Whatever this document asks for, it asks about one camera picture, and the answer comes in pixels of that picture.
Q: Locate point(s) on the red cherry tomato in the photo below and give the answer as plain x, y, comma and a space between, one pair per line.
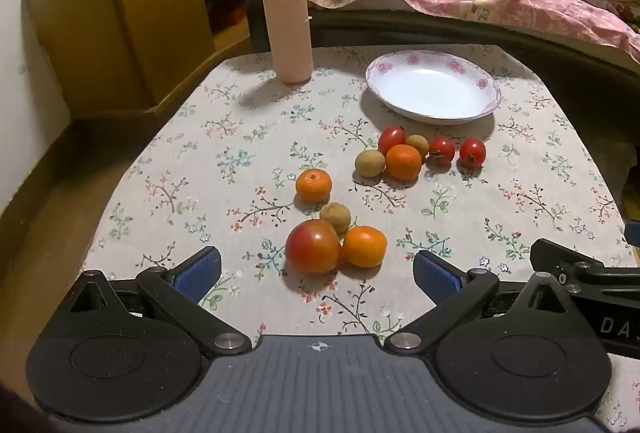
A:
441, 150
472, 152
391, 138

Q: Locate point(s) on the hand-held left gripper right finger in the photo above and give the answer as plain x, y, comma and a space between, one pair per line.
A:
437, 276

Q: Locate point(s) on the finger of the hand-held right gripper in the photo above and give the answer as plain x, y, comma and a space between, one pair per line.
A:
634, 234
565, 263

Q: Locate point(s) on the wooden cabinet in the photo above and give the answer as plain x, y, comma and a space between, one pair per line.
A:
150, 13

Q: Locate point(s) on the brown longan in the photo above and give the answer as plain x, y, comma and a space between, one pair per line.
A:
335, 216
370, 163
418, 144

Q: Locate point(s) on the white floral plate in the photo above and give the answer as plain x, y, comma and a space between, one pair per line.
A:
432, 85

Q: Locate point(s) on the large red tomato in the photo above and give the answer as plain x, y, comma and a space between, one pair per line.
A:
313, 247

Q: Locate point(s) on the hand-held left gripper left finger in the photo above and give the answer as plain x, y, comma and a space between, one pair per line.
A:
195, 274

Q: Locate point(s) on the pink ribbed cylinder bottle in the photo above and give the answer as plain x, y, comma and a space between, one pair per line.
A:
286, 18

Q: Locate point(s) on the orange mandarin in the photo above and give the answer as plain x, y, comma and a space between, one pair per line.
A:
313, 186
403, 162
365, 246

